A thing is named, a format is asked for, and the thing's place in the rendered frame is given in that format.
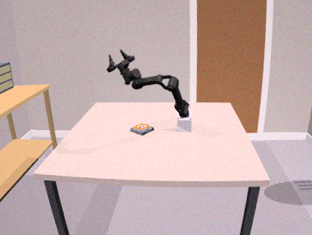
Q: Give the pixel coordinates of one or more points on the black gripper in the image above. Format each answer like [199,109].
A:
[113,67]

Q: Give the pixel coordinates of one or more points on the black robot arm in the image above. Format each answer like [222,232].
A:
[138,82]

